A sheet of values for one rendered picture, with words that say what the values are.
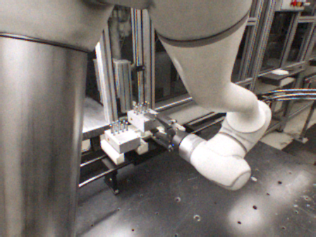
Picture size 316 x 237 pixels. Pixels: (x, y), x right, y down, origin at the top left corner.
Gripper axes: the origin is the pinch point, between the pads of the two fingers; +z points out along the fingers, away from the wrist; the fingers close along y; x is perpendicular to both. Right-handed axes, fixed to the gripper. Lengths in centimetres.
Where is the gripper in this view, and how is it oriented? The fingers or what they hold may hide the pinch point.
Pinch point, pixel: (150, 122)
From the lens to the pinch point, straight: 81.6
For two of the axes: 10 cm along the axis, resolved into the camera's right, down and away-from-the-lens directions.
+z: -6.2, -3.8, 6.8
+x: -7.8, 2.9, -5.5
